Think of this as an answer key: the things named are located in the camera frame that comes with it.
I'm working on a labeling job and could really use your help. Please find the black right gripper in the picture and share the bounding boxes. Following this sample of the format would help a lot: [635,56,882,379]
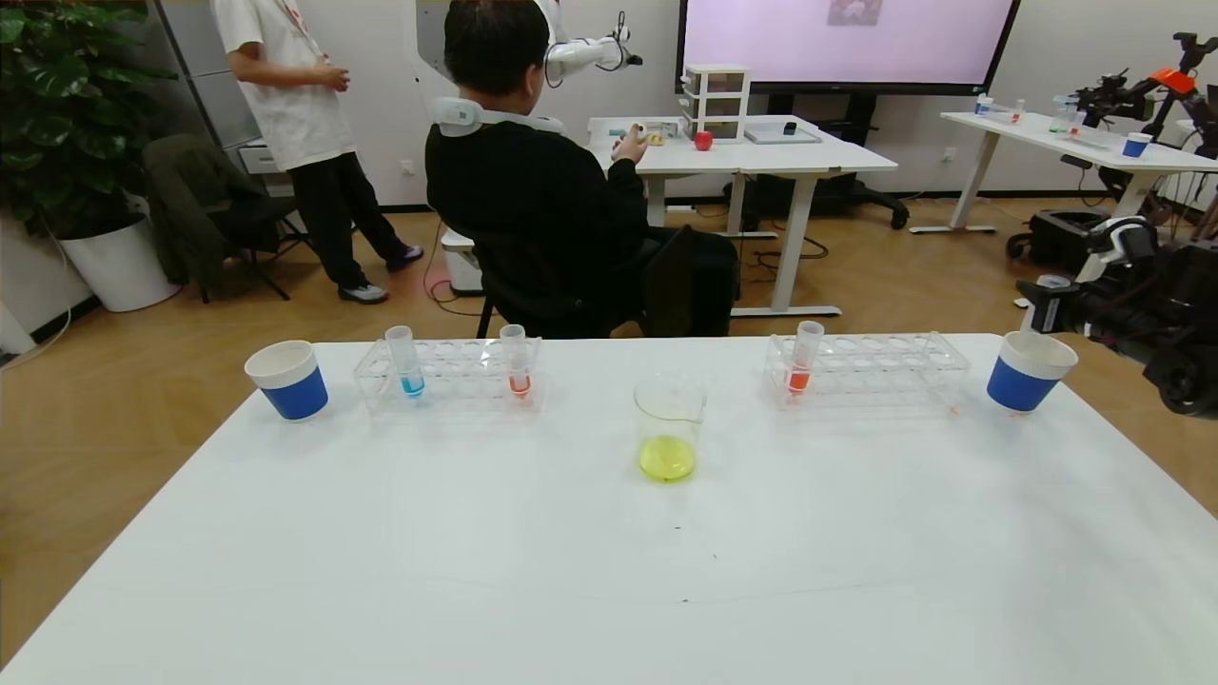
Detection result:
[1015,279,1092,337]

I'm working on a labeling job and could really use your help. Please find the blue pigment test tube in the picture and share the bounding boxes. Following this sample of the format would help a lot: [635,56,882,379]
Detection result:
[384,325,427,398]

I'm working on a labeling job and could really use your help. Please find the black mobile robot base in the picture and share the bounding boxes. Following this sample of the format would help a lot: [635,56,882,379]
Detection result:
[1005,209,1114,272]

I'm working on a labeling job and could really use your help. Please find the clear acrylic test tube rack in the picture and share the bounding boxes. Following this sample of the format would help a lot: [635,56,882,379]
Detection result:
[764,331,971,410]
[353,336,545,417]

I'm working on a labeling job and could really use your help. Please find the red pigment test tube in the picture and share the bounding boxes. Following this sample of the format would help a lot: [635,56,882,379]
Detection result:
[786,321,825,395]
[500,324,533,398]

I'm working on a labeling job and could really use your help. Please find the clear glass beaker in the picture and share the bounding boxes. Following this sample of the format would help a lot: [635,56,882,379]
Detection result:
[634,373,707,483]

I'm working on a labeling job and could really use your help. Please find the blue white paper cup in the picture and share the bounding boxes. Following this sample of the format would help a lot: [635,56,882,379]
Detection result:
[986,330,1079,414]
[244,340,330,422]

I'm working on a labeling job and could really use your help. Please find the white desk with lab items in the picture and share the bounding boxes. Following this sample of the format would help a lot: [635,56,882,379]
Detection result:
[909,111,1218,234]

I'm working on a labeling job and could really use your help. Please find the black screen stand base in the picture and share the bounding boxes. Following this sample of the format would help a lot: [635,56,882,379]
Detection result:
[733,93,910,232]

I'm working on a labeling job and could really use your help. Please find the black tripod stand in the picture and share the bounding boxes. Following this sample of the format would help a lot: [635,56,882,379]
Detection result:
[1156,33,1218,158]

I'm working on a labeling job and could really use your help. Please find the white desk with apple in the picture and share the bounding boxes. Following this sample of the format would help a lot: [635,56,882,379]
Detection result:
[585,114,899,318]

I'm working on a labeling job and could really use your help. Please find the black office chair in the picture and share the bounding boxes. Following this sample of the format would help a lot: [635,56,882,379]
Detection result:
[471,228,694,341]

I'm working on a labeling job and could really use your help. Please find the small white drawer organizer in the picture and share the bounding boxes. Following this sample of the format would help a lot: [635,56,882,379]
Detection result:
[680,65,751,144]

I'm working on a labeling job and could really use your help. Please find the person in black clothes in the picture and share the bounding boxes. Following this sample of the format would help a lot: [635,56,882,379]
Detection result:
[424,0,741,339]

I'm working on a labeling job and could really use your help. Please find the white humanoid robot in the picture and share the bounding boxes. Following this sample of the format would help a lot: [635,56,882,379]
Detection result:
[542,0,643,88]

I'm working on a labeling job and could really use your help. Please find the white box on floor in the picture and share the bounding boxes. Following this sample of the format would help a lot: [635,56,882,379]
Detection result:
[441,228,484,296]

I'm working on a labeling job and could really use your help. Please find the white neck band device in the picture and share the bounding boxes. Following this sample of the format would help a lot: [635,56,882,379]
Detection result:
[428,95,565,139]

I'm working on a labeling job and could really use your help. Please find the person in white t-shirt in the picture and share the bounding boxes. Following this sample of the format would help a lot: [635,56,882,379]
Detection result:
[211,0,425,305]

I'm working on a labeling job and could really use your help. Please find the black folding chair with jacket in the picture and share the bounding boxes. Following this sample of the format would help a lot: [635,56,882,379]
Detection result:
[143,135,320,305]

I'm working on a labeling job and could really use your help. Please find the white plant pot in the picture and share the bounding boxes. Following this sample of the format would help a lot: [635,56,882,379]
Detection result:
[59,214,184,315]

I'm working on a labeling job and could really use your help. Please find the green leafy plant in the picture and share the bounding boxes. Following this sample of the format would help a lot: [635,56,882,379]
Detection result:
[0,0,182,239]

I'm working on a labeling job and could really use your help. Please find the large wall display screen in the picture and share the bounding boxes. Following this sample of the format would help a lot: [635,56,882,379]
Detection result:
[676,0,1021,96]

